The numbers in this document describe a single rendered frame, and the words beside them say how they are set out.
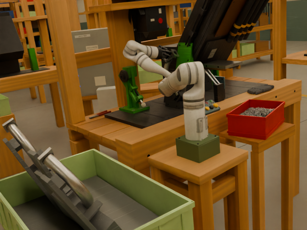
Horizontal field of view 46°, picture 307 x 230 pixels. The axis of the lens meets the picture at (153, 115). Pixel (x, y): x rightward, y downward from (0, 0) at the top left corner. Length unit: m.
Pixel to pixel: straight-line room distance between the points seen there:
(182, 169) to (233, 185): 0.28
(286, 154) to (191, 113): 0.81
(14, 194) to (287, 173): 1.46
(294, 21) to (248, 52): 4.37
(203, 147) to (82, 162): 0.51
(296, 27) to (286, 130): 10.68
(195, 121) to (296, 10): 11.24
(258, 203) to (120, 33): 1.28
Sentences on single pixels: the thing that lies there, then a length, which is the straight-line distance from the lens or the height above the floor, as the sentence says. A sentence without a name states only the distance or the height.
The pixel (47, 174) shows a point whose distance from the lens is 1.07.
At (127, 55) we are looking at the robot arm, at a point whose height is 1.25.
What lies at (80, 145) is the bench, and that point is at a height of 0.74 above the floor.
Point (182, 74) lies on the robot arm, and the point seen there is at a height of 1.22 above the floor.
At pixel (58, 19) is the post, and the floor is 1.48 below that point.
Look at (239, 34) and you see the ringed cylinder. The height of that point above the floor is 1.29.
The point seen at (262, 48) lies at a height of 0.32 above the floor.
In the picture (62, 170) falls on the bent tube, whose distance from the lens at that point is 0.92.
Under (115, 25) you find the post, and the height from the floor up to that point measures 1.41.
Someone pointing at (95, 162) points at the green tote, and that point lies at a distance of 1.53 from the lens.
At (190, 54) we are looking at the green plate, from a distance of 2.18.
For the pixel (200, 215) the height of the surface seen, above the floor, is 0.67.
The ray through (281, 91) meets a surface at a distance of 2.56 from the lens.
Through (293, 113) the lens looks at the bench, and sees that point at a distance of 2.75.
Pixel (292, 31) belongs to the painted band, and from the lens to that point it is 12.77.
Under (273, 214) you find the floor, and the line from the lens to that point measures 2.81.
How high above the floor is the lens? 1.50
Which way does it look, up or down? 17 degrees down
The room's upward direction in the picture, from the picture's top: 6 degrees counter-clockwise
